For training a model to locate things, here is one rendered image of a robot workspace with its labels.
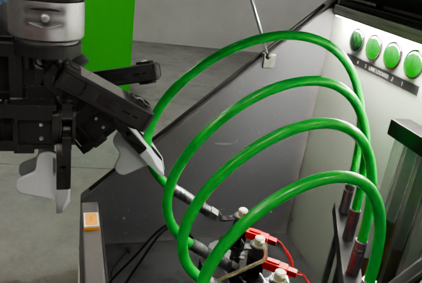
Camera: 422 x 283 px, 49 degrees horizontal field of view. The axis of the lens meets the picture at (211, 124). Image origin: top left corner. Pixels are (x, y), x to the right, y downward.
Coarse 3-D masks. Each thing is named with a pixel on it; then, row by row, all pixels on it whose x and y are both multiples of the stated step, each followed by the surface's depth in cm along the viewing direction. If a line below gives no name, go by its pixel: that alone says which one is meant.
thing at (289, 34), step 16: (272, 32) 68; (288, 32) 68; (304, 32) 69; (224, 48) 67; (240, 48) 67; (336, 48) 71; (208, 64) 67; (352, 64) 73; (176, 80) 67; (352, 80) 75; (160, 112) 68; (352, 160) 82; (160, 176) 72
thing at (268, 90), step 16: (288, 80) 62; (304, 80) 63; (320, 80) 63; (336, 80) 65; (256, 96) 62; (352, 96) 66; (224, 112) 62; (208, 128) 62; (368, 128) 69; (192, 144) 62; (176, 176) 63; (352, 208) 75; (176, 224) 67; (352, 224) 75; (192, 240) 69; (352, 240) 77; (224, 256) 72
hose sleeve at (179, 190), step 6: (180, 186) 75; (174, 192) 73; (180, 192) 74; (186, 192) 75; (180, 198) 74; (186, 198) 74; (192, 198) 75; (204, 204) 76; (204, 210) 76; (210, 210) 77
